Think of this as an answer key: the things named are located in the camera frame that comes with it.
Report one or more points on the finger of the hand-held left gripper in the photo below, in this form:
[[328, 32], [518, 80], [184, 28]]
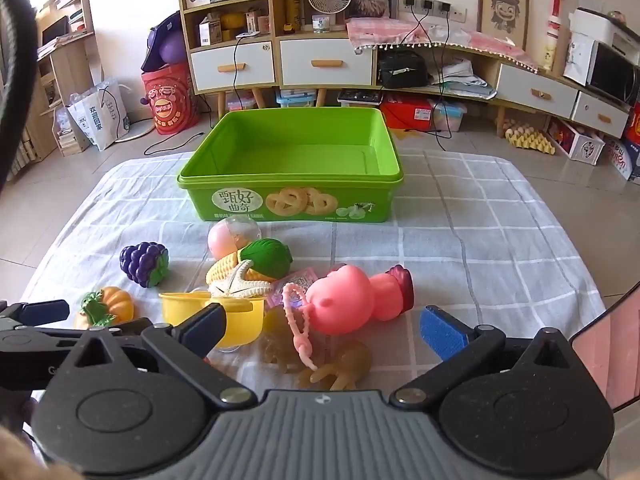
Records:
[[45, 342], [42, 312]]

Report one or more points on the white cabinet drawer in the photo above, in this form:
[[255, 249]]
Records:
[[327, 62], [232, 67]]

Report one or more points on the green plastic bin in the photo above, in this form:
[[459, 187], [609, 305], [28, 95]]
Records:
[[295, 160]]

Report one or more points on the white paper bag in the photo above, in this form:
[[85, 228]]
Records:
[[97, 117]]

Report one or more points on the glass cup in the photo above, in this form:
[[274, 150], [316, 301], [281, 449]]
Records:
[[321, 24]]

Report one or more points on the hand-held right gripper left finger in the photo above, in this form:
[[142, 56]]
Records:
[[202, 327]]

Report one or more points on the white box red pattern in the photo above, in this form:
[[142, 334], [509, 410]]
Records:
[[580, 145]]

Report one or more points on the black microwave oven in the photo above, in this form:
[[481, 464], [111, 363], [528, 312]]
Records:
[[607, 70]]

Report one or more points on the purple toy grapes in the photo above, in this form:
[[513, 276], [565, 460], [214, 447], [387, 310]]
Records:
[[142, 262]]

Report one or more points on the pink card packet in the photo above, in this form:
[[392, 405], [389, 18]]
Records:
[[300, 280]]

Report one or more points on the red cardboard box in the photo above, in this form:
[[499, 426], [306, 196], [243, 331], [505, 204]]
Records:
[[407, 115]]

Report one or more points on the yellow round container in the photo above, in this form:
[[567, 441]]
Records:
[[232, 21]]

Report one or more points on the orange toy pumpkin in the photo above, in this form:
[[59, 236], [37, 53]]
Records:
[[117, 305]]

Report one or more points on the pink clear capsule ball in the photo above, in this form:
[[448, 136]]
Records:
[[225, 240]]

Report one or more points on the blue lidded storage box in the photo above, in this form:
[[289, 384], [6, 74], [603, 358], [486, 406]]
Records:
[[297, 99]]

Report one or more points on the white appliance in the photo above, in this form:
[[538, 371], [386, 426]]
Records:
[[600, 25]]

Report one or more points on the low wooden sideboard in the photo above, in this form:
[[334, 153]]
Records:
[[515, 60]]

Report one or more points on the red printed bucket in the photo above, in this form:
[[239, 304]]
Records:
[[170, 102]]

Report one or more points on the pink panel with dark edge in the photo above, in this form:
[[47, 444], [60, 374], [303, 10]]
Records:
[[615, 350]]

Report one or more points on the wooden shelf cabinet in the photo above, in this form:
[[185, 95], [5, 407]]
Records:
[[272, 15]]

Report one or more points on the framed cartoon picture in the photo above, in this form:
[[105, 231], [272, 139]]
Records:
[[502, 10]]

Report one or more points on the tan fuzzy cloth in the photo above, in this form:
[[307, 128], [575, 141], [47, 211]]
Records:
[[25, 460]]

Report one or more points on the white toy starfish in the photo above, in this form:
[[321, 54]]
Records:
[[240, 287]]

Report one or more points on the yellow toy bowl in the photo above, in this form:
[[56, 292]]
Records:
[[245, 312]]

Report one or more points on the yellow egg tray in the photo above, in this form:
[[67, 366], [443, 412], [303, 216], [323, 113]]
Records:
[[530, 137]]

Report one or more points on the wooden desk shelf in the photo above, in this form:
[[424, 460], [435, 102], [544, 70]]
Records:
[[65, 75]]

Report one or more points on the clear plastic storage box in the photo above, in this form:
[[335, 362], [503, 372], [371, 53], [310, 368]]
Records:
[[449, 116]]

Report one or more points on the toy corn with green husk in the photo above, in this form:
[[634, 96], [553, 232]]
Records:
[[265, 257]]

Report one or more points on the white sideboard drawer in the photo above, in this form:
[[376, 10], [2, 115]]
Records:
[[537, 90], [600, 115]]

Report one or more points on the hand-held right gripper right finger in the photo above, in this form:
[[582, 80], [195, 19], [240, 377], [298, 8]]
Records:
[[440, 332]]

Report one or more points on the purple ball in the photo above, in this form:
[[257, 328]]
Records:
[[167, 45]]

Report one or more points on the wall power sockets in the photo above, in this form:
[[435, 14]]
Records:
[[435, 8]]

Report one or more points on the grey checked blanket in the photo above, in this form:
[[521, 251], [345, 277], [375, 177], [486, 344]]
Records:
[[475, 240]]

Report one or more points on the pink pig toy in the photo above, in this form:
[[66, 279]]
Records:
[[345, 295]]

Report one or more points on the black bag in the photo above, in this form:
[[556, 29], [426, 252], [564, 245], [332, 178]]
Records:
[[402, 70]]

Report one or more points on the pink tasselled cloth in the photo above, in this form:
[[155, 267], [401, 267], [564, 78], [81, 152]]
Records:
[[380, 32]]

